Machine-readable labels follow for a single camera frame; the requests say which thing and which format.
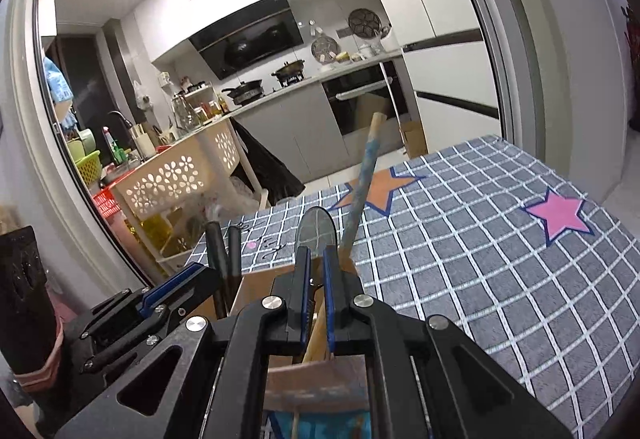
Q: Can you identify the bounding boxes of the cardboard box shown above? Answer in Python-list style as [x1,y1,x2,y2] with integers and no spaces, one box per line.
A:
[400,119,429,160]

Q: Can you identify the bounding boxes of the green dish soap bottle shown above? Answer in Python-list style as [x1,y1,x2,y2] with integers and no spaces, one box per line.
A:
[102,126,126,166]

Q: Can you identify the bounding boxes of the white pole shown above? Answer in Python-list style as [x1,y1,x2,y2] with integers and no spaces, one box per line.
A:
[381,60,404,146]

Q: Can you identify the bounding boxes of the black wok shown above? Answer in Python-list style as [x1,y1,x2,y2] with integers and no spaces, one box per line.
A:
[221,79,265,104]

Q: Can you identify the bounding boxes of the wooden chopstick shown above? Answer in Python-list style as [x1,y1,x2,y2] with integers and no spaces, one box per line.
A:
[300,113,387,365]

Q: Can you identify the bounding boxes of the round metal steamer plate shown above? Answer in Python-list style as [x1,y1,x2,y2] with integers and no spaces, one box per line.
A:
[311,36,340,62]

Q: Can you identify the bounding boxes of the beige knife block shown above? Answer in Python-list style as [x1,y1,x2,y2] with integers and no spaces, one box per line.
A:
[131,124,156,158]

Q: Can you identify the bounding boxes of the black range hood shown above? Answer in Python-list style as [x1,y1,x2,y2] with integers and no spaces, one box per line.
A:
[189,0,306,81]

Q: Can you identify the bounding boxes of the black built-in oven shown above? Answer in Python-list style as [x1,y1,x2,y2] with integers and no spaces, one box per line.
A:
[320,60,408,137]

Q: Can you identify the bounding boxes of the grey kitchen counter cabinet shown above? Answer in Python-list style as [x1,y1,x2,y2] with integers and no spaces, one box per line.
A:
[150,50,406,185]

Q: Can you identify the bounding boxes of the white hanging plastic bag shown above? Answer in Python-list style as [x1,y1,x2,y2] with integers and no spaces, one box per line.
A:
[132,80,151,110]

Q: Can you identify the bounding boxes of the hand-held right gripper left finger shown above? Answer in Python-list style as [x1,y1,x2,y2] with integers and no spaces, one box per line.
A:
[55,246,313,439]

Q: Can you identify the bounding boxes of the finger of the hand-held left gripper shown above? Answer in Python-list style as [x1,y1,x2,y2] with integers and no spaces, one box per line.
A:
[82,314,176,372]
[80,263,222,342]

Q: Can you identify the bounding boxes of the black hanging garment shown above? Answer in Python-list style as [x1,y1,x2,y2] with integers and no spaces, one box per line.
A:
[232,116,306,210]

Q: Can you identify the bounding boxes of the dark clear plastic spoon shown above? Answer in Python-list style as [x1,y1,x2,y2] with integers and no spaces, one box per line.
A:
[206,221,232,320]
[295,206,336,270]

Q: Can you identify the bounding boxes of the yellow cooking oil jug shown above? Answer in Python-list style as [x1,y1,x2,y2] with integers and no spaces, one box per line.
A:
[131,214,171,252]

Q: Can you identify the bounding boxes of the beige plastic utensil holder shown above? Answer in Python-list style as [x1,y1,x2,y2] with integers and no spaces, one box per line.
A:
[227,261,373,420]

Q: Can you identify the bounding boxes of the black kitchen faucet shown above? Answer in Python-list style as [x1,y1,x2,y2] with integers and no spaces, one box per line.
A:
[107,110,132,140]

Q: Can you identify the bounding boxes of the red plastic basket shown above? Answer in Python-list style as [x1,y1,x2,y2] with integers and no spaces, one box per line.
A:
[91,192,126,220]

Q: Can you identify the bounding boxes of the grey checked tablecloth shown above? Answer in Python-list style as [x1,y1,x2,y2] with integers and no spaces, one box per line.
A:
[190,134,640,425]

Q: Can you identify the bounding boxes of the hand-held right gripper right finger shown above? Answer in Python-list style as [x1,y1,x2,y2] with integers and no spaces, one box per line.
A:
[322,246,573,439]

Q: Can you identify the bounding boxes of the orange star sticker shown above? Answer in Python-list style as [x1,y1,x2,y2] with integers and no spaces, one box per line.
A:
[332,168,426,217]

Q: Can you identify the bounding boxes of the green plastic basket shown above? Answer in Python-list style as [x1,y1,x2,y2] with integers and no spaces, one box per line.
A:
[67,126,102,185]

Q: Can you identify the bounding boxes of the blue patterned cloth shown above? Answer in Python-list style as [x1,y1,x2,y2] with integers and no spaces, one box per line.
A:
[42,56,76,125]

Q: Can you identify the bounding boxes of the white spice rack with bottles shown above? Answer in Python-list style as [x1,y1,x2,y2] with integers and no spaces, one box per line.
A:
[170,82,231,127]

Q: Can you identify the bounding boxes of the pink star sticker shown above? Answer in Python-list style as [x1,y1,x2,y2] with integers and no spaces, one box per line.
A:
[520,188,596,247]

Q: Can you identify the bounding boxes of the beige flower-cutout basket trolley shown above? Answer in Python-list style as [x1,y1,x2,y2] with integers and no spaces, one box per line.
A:
[110,112,268,277]

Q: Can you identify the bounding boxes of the dark round wall trivet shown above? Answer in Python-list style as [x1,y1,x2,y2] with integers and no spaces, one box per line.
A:
[348,8,383,39]

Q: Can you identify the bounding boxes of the grey door frame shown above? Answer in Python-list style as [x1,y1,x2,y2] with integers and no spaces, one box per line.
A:
[10,0,551,290]

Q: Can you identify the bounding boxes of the dark cooking pot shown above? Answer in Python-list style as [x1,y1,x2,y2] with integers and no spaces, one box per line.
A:
[271,60,307,85]

